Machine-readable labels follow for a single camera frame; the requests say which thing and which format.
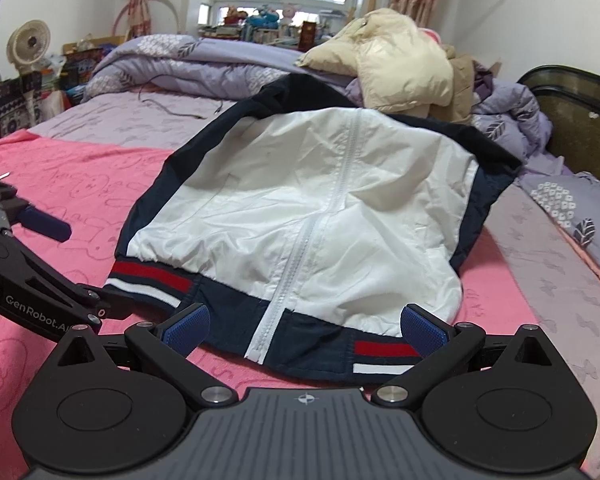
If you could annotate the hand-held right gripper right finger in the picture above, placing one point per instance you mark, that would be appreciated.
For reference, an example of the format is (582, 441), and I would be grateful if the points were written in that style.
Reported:
(420, 330)

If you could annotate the dark bed headboard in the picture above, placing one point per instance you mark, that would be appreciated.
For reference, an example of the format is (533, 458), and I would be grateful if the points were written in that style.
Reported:
(575, 120)

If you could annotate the purple leaf-print quilt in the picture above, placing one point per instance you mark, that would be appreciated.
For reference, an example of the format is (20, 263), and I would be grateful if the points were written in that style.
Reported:
(180, 60)

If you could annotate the pink hula hoop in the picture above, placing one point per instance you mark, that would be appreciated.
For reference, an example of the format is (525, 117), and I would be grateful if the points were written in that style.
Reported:
(121, 14)

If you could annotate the white rabbit plush toy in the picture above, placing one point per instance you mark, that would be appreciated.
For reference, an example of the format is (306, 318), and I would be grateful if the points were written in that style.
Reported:
(290, 14)

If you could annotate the colourful printed box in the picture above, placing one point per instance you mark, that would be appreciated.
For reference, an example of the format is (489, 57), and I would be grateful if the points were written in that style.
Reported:
(82, 70)

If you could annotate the white and navy zip jacket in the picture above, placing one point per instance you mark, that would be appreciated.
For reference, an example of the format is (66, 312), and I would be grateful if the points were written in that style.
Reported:
(305, 200)

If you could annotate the pink rabbit-print blanket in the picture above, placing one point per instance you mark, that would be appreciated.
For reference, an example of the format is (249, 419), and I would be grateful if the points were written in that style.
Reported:
(55, 170)

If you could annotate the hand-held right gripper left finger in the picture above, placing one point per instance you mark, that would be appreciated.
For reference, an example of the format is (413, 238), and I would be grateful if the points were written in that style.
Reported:
(187, 327)

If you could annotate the purple patterned pillow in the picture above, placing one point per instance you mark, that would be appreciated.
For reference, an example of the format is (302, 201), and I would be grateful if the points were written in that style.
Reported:
(570, 210)

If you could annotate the tan garment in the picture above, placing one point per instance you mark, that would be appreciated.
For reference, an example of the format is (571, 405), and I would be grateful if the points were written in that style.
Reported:
(462, 85)

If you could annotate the blue plush toy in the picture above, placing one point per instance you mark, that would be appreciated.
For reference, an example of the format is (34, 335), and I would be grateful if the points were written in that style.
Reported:
(262, 17)

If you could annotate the orange plush toy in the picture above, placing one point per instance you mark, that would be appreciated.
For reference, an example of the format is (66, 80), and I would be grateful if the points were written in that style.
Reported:
(232, 16)

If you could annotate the white electric fan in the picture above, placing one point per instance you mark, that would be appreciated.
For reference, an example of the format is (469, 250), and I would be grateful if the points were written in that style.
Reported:
(27, 42)

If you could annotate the black and white patterned bag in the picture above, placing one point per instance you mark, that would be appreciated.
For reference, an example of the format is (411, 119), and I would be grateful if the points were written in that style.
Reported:
(5, 110)

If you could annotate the dark red box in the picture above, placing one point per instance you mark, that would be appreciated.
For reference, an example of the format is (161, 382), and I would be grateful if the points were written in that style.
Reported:
(310, 35)

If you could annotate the cream down jacket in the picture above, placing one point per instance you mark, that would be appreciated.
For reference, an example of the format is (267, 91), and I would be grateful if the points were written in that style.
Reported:
(395, 60)

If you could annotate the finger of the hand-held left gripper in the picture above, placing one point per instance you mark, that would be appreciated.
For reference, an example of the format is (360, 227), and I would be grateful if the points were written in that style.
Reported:
(111, 307)
(45, 222)

